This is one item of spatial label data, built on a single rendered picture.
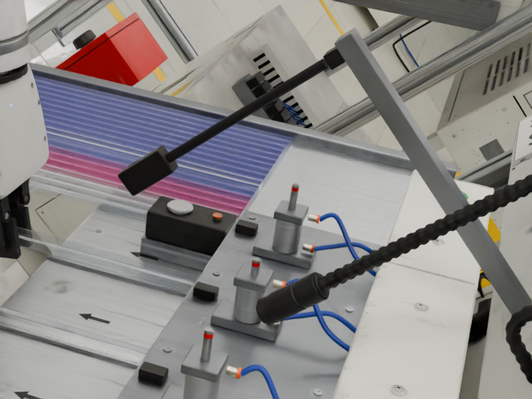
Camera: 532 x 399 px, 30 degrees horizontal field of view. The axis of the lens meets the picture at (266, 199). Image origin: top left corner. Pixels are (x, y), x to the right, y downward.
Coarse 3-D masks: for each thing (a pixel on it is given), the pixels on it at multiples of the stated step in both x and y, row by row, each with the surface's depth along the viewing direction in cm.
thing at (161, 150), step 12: (144, 156) 79; (156, 156) 78; (132, 168) 79; (144, 168) 78; (156, 168) 78; (168, 168) 78; (132, 180) 79; (144, 180) 79; (156, 180) 78; (132, 192) 80
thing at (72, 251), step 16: (32, 240) 89; (48, 240) 89; (64, 240) 90; (64, 256) 89; (80, 256) 88; (96, 256) 88; (112, 256) 88; (128, 272) 88; (144, 272) 87; (160, 272) 87; (176, 272) 88; (176, 288) 87
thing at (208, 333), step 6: (204, 330) 61; (210, 330) 61; (204, 336) 61; (210, 336) 61; (204, 342) 61; (210, 342) 61; (204, 348) 62; (210, 348) 62; (204, 354) 62; (210, 354) 62; (204, 360) 62
